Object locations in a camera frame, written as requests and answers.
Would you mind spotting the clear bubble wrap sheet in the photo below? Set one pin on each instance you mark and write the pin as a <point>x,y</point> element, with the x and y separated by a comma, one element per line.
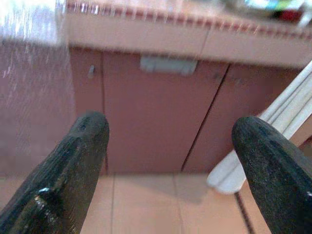
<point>29,73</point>

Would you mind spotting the white ribbed plank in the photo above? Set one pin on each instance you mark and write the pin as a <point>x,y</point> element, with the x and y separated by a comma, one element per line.
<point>287,104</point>

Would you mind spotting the small grey cabinet knob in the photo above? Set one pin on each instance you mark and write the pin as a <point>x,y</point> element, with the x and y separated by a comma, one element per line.
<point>91,72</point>

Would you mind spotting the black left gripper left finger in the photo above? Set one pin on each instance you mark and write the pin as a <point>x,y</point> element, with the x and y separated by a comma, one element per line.
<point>61,175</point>

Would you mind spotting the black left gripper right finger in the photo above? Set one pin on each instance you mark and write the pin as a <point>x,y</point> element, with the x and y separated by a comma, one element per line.
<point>280,182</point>

